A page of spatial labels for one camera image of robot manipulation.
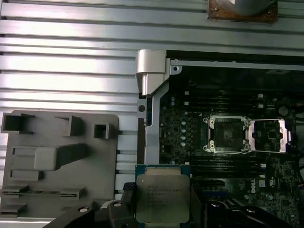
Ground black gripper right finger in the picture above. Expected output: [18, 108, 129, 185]
[189, 181, 294, 228]

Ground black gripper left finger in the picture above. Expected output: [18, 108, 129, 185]
[46, 181, 138, 228]

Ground silver CPU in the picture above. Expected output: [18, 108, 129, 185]
[135, 164, 190, 223]

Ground metal locking lever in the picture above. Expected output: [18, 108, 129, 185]
[213, 151, 258, 159]

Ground metal socket cover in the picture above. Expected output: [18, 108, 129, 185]
[247, 118, 292, 153]

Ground CPU socket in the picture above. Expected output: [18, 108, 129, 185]
[207, 114, 250, 153]

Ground black RAM slots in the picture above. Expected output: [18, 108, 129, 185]
[190, 154, 266, 179]
[184, 89, 266, 110]

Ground grey parts rack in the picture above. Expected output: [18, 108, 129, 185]
[0, 110, 119, 219]

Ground green RAM stick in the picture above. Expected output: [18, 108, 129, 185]
[23, 190, 78, 198]

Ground green motherboard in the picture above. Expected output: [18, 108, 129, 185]
[159, 83, 304, 228]

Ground black PC case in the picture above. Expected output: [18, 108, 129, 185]
[135, 49, 304, 228]

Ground silver case corner handle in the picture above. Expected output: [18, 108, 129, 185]
[135, 49, 171, 97]

